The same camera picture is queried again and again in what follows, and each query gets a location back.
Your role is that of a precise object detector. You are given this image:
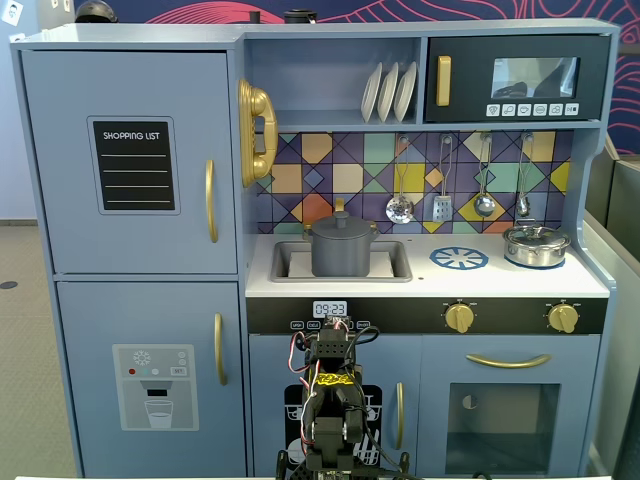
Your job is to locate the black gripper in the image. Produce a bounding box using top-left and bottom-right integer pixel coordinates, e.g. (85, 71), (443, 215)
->
(305, 325), (362, 374)

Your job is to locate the gray pot lid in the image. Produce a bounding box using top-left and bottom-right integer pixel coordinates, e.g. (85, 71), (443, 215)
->
(310, 209), (377, 241)

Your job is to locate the glass steel pot lid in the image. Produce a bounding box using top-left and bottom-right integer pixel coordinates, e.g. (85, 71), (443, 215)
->
(503, 223), (569, 249)

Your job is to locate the digital clock display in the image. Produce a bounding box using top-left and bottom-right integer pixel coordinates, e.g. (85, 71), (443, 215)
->
(312, 299), (349, 320)

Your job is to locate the black dishwasher sticker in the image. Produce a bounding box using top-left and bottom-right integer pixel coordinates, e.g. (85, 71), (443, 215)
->
(283, 383), (384, 469)

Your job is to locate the blue dishwasher door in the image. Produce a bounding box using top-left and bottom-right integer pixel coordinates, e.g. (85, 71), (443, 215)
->
(248, 333), (423, 479)

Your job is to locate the black control panel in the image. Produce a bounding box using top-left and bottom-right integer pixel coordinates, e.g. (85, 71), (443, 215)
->
(245, 296), (611, 337)

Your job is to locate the gray pot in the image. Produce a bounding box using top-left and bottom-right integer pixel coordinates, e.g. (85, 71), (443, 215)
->
(302, 225), (380, 278)

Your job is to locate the grey sink basin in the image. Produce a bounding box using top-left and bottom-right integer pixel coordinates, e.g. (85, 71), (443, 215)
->
(269, 239), (415, 284)

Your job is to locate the blue oven door with window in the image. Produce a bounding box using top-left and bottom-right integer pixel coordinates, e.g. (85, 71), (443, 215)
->
(420, 334), (602, 477)

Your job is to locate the gold stove knob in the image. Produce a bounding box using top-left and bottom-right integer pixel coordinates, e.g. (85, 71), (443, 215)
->
(546, 302), (582, 335)
(444, 302), (477, 335)

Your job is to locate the steel skimmer spoon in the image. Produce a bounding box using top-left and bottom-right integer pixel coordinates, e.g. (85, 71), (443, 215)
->
(384, 134), (416, 226)

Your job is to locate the steel slotted spatula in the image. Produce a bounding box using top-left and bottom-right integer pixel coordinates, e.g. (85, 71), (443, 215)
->
(431, 133), (457, 224)

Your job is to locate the colourful tile backsplash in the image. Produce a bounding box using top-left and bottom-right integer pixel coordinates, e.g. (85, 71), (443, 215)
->
(256, 130), (574, 237)

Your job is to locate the grey water dispenser sticker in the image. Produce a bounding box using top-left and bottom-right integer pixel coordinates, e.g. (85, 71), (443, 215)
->
(111, 343), (201, 433)

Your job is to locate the steel ladle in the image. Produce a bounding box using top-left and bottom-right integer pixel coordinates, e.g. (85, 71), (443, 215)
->
(472, 132), (498, 219)

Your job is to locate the stainless steel pot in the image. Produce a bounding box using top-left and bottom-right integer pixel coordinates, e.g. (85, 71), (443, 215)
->
(501, 227), (573, 269)

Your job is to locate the gold toy telephone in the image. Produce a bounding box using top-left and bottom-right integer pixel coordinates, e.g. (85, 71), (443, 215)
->
(236, 78), (280, 190)

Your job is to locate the blue fridge door with dispenser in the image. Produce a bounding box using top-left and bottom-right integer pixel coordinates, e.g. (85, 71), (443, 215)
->
(55, 280), (248, 479)

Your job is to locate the small steel spoon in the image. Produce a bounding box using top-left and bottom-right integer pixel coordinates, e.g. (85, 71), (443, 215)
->
(515, 132), (535, 218)

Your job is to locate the white plate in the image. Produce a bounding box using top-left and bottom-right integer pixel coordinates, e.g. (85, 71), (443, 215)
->
(360, 62), (384, 125)
(376, 61), (401, 124)
(392, 60), (419, 123)

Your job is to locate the black shopping list board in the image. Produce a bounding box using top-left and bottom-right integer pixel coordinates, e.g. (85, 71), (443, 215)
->
(86, 115), (182, 217)

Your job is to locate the grey side cabinet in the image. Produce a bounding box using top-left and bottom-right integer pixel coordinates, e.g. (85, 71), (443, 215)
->
(581, 133), (640, 480)

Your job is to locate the black toy microwave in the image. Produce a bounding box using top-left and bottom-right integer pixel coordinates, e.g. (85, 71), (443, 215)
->
(423, 34), (613, 124)

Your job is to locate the black round container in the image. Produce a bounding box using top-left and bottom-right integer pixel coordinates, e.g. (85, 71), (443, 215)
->
(283, 8), (318, 26)

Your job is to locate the blue fridge door with board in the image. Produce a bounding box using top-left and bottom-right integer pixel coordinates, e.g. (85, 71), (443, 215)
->
(20, 49), (239, 276)

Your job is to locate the blue toy kitchen unit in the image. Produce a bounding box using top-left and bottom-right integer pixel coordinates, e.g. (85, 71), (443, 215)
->
(9, 18), (622, 479)

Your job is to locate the black helmet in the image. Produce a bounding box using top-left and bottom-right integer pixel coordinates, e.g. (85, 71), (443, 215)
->
(74, 0), (119, 24)

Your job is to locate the gold dishwasher handle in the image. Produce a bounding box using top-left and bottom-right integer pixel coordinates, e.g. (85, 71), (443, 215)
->
(394, 381), (406, 452)

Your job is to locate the short gold fridge handle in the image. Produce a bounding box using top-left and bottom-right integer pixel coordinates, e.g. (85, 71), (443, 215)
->
(213, 312), (229, 387)

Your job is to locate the gold oven handle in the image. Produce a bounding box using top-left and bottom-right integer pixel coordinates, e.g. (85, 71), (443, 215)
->
(465, 352), (553, 370)

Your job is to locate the long gold fridge handle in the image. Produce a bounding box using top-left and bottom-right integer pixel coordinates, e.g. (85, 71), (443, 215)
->
(204, 158), (221, 245)

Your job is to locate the gold microwave handle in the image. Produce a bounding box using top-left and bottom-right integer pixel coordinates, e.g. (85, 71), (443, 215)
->
(435, 54), (453, 108)

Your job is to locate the white wall picture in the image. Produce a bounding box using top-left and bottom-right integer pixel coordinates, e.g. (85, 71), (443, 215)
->
(0, 0), (24, 27)

